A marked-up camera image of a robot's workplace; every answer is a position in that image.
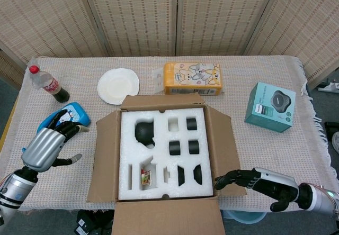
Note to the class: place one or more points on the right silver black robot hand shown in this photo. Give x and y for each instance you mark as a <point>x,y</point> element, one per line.
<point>278,184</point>

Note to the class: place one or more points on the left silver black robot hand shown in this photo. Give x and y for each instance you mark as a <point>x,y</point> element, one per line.
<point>43,147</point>

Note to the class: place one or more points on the red cardboard shipping box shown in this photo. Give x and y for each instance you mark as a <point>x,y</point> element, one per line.
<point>169,216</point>

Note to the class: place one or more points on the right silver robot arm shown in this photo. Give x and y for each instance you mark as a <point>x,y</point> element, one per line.
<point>320,199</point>

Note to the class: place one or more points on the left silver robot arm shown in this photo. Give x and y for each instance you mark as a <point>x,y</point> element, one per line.
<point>14,190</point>

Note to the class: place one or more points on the teal product box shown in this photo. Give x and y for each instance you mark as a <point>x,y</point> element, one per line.
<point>265,113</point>

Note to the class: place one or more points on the beige woven tablecloth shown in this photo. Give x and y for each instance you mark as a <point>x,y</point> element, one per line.
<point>265,153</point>

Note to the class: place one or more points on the blue plastic bucket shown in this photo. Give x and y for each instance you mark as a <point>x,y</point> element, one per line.
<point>243,216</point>

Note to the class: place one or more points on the blue cartoon pencil case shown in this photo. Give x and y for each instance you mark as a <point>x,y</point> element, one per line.
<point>76,113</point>

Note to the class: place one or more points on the cola bottle with red label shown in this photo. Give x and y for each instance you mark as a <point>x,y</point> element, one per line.
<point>55,89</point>

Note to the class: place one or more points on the white shoe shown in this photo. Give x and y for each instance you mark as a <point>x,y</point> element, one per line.
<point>336,142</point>

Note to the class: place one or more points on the black bowl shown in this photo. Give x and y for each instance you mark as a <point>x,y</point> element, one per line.
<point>198,175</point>

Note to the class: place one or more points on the black equipment under table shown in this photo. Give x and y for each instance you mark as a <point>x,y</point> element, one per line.
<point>95,223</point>

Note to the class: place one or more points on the black tea cup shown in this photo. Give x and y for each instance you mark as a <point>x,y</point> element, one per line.
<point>194,147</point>
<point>192,124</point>
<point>174,147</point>

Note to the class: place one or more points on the white paper plate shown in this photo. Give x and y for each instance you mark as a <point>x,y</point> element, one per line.
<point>117,86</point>

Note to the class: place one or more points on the black teapot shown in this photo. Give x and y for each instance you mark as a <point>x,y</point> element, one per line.
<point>144,133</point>

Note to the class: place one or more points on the small red green snack packet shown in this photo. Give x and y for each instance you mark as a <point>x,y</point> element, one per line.
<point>145,177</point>

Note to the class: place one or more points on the white foam insert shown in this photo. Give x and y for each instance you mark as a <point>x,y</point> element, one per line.
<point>161,155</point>

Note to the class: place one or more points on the yellow cartoon tissue pack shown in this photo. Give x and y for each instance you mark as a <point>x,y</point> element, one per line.
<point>190,79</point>

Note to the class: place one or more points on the woven folding screen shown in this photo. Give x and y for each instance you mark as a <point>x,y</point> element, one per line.
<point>145,15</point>

